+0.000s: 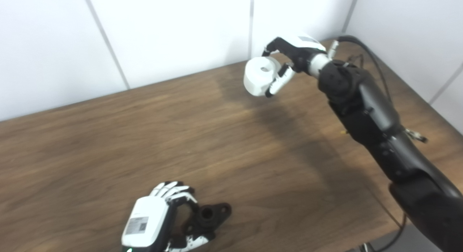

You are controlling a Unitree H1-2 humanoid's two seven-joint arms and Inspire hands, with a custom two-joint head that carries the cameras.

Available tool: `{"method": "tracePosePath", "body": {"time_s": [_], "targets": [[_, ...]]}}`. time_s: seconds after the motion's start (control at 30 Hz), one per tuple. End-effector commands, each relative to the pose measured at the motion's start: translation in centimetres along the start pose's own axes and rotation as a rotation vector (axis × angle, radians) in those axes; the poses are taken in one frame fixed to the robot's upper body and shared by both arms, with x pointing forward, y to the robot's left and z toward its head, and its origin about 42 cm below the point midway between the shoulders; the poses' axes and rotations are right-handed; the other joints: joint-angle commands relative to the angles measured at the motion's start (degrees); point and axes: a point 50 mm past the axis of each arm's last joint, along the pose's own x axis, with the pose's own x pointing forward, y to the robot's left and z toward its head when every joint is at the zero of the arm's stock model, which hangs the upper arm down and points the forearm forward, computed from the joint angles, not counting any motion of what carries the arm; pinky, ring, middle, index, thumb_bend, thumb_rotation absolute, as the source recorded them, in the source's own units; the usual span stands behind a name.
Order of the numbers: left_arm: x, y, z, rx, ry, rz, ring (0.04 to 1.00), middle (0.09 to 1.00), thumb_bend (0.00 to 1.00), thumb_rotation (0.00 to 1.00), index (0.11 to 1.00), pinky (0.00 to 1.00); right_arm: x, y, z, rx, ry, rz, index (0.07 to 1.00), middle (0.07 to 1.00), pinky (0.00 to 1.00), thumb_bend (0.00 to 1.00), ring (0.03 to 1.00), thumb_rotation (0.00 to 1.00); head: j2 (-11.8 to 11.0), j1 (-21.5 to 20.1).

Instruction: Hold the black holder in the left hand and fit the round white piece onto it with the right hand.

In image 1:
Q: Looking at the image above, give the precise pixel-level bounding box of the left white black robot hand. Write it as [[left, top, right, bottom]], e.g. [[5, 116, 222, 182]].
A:
[[121, 181, 214, 252]]

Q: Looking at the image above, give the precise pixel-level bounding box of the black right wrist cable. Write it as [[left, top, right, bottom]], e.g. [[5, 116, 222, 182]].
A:
[[327, 35, 428, 143]]

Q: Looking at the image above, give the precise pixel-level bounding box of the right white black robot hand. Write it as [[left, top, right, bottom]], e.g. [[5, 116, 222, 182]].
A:
[[261, 35, 331, 98]]

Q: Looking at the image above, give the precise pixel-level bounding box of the black floor cable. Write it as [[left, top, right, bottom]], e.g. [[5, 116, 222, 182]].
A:
[[378, 212, 408, 252]]

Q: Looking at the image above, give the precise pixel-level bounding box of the black flanged holder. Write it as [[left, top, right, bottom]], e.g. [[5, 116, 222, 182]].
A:
[[183, 203, 232, 242]]

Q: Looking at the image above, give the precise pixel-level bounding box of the round white piece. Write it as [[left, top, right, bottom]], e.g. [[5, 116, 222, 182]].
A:
[[243, 57, 286, 97]]

